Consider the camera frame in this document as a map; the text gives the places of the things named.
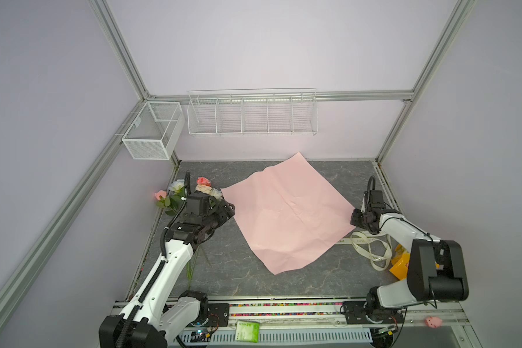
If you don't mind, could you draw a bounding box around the cream printed ribbon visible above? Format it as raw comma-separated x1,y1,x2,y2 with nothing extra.
336,231,393,272

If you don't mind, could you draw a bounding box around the aluminium enclosure frame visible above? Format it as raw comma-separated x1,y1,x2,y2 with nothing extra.
0,1,455,289

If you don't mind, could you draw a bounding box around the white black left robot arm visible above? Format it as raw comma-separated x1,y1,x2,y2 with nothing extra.
99,173,235,347

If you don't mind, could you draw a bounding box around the white vented cable duct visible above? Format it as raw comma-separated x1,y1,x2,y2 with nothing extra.
179,328,374,347

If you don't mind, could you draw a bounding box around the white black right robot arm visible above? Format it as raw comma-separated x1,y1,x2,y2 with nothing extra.
342,176,469,323

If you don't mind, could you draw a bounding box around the red pink fake rose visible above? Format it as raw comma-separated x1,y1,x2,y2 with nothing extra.
197,177,211,186

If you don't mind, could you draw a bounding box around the green small packet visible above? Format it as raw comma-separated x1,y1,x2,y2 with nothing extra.
235,320,260,343

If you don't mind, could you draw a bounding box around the white mesh box basket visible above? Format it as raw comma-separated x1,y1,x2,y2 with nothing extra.
122,101,186,160

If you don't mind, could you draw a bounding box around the pink purple wrapping paper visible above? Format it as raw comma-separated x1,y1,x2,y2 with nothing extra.
222,153,354,275

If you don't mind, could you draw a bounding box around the small pink pig toy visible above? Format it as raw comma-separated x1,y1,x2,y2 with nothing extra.
424,316,443,329

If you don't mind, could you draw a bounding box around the white wire shelf basket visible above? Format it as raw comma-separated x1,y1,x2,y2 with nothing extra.
187,88,319,136

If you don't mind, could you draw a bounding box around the yellow snack bag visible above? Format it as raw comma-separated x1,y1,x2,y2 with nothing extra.
389,244,410,280

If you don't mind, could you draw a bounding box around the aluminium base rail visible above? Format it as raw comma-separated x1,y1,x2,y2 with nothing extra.
186,297,470,332

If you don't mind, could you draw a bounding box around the cream fake rose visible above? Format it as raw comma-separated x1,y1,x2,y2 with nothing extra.
195,185,213,194

